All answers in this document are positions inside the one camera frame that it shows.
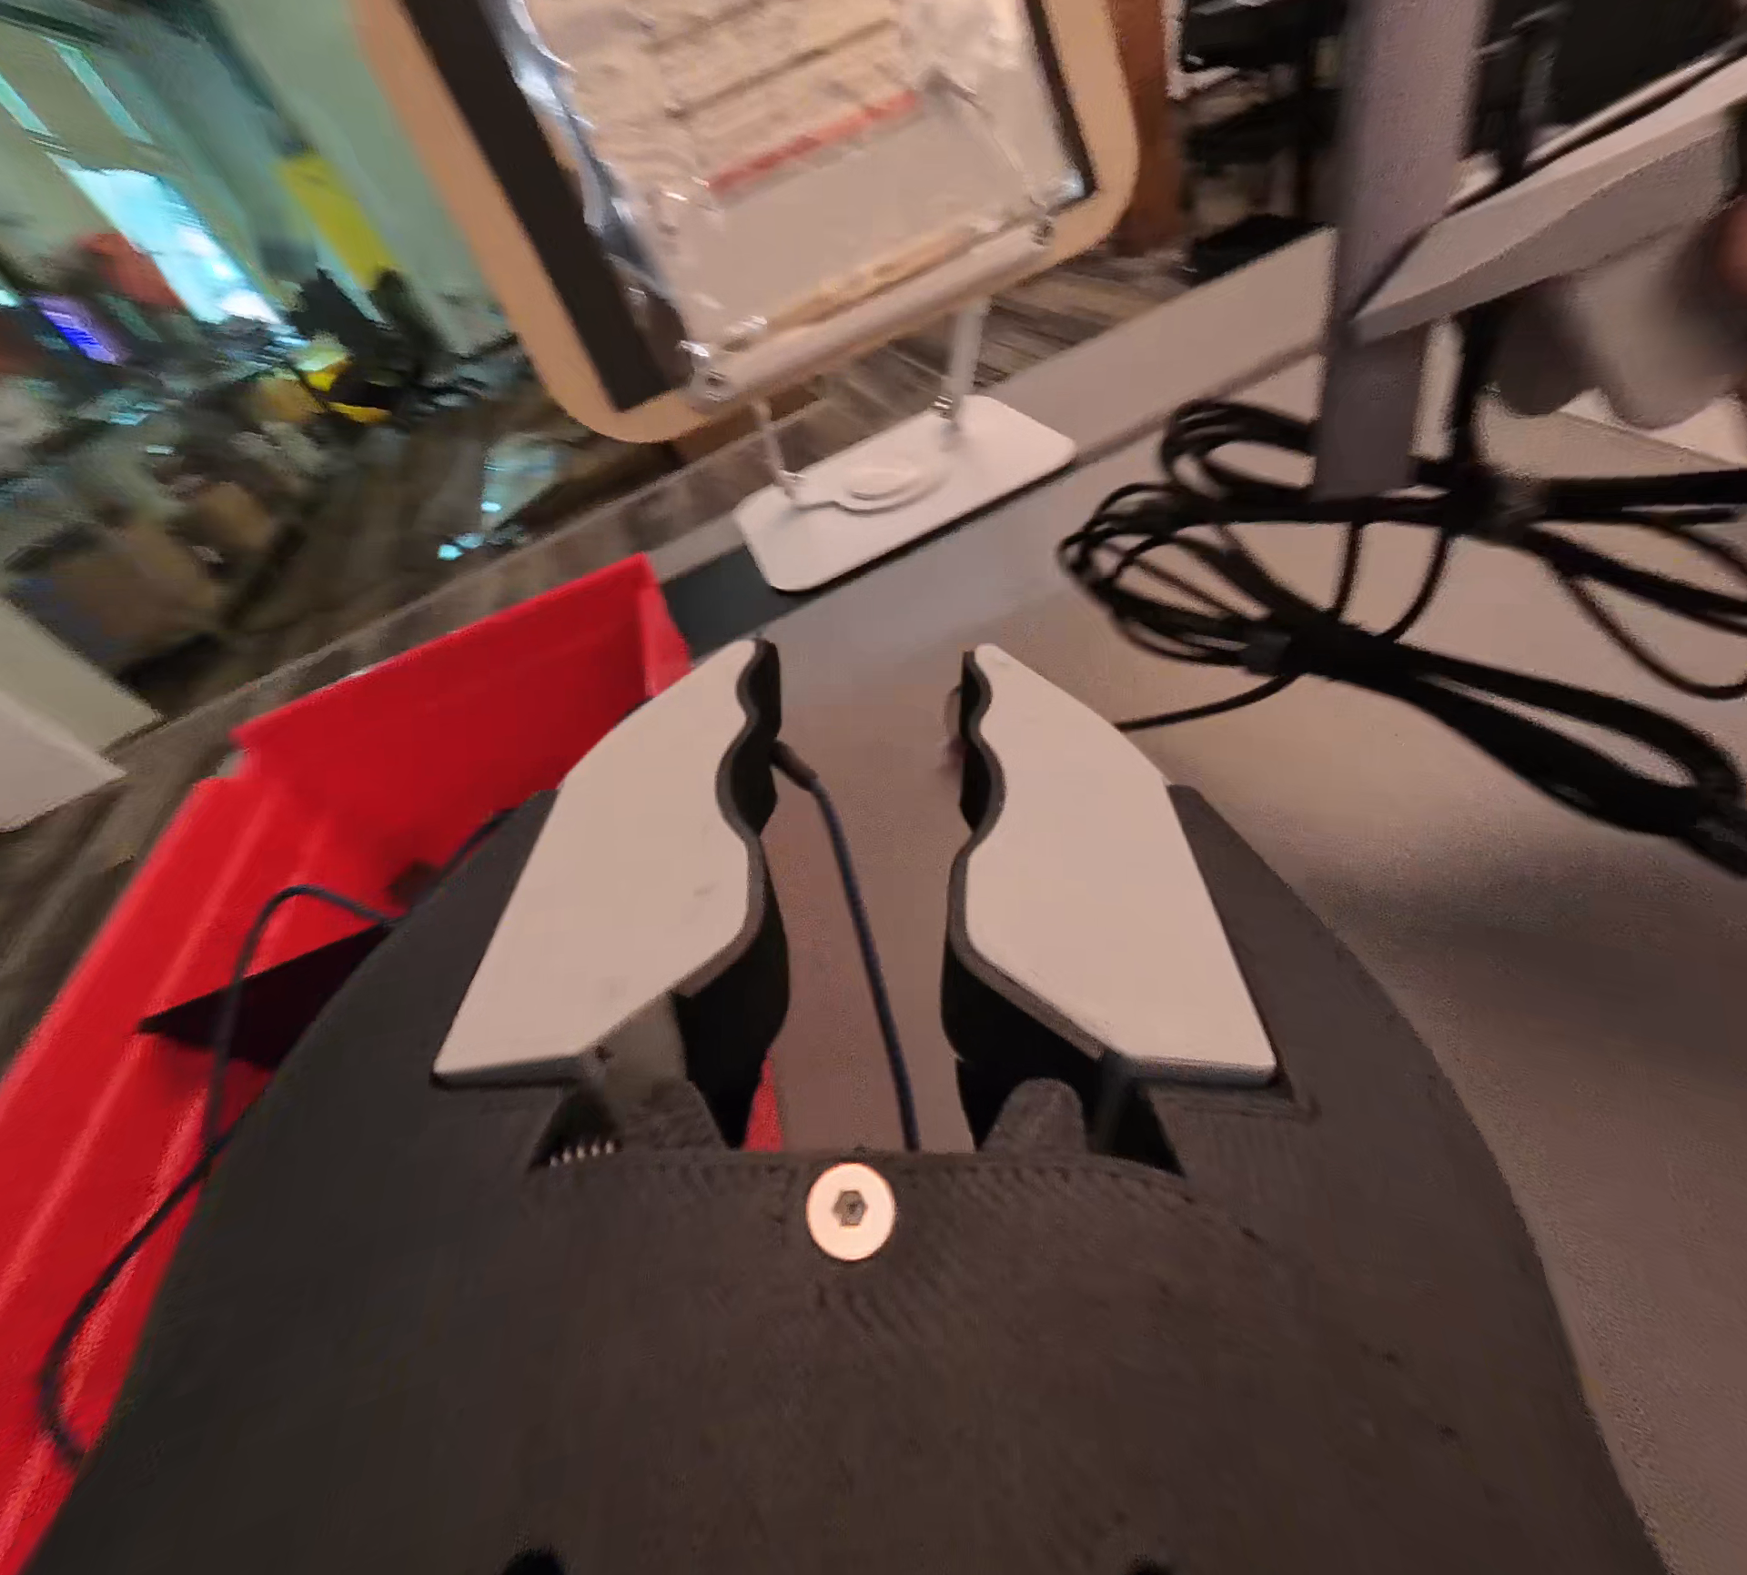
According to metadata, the red plastic bin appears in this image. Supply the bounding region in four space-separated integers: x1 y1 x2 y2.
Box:
0 556 787 1575

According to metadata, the thin blue cable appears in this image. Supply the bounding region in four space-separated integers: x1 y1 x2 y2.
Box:
38 738 920 1468

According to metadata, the white magnifier lamp base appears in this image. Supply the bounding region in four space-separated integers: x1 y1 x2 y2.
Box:
734 291 1081 595

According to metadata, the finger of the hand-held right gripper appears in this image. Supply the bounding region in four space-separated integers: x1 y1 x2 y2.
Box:
1315 0 1508 502
1349 52 1747 347

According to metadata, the wood-framed instruction board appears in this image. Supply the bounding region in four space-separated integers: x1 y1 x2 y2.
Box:
345 0 1147 447

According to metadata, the black braided usb-c cable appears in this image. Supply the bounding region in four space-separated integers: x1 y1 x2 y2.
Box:
1061 400 1747 884

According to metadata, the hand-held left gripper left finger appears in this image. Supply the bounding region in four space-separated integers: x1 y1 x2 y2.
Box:
432 637 793 1096

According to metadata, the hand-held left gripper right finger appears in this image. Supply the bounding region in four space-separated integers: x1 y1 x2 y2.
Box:
941 641 1283 1093

